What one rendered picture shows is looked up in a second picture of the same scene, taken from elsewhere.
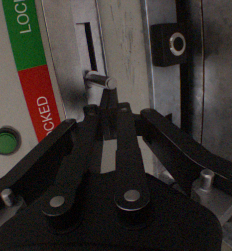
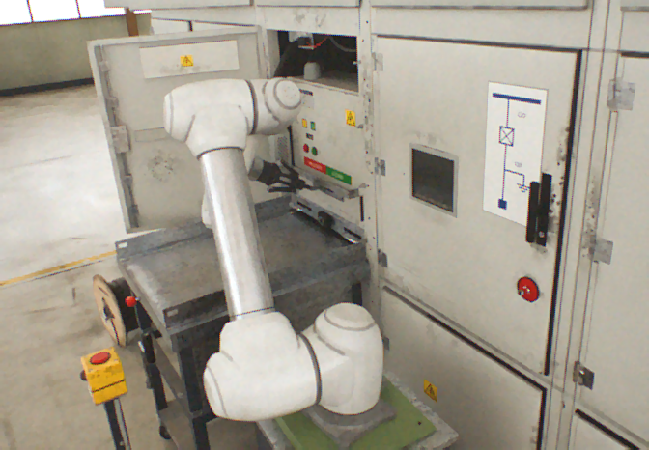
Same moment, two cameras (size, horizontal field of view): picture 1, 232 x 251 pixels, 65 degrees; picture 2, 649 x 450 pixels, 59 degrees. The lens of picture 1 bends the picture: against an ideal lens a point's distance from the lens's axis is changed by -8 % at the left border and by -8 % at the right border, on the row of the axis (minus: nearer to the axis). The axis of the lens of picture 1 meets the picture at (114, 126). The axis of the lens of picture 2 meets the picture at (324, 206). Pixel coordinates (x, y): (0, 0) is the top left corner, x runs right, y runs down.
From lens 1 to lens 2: 1.94 m
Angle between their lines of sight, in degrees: 30
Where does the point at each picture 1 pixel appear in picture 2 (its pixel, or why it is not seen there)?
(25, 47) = (329, 171)
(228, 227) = (260, 209)
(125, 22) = (333, 206)
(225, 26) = (314, 238)
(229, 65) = (305, 233)
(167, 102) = (314, 210)
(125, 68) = (324, 199)
